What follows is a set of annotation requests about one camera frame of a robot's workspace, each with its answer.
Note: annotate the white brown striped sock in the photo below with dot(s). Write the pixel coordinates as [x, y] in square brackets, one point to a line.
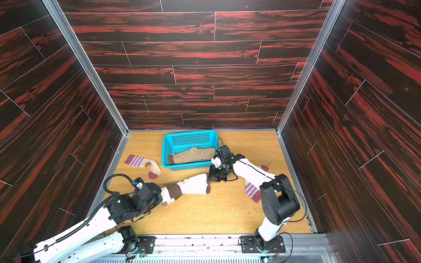
[197, 184]

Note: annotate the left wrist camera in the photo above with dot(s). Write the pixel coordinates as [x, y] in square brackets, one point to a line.
[138, 183]

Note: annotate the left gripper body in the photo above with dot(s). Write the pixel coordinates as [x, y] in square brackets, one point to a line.
[148, 208]

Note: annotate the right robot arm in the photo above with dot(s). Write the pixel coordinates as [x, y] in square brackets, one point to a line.
[279, 200]

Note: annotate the tan ribbed sock front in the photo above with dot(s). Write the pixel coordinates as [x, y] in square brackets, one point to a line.
[192, 155]

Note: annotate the purple striped sock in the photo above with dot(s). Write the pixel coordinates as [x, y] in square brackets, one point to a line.
[253, 189]
[142, 162]

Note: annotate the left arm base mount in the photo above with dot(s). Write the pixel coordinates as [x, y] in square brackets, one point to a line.
[138, 245]

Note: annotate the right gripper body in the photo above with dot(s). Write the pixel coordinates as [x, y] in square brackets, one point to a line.
[216, 171]

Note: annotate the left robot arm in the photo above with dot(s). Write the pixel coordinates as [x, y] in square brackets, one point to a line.
[76, 244]

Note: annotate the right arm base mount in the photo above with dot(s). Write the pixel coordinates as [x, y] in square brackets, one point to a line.
[256, 244]

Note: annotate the metal front rail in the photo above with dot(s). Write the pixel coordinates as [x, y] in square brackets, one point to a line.
[226, 248]

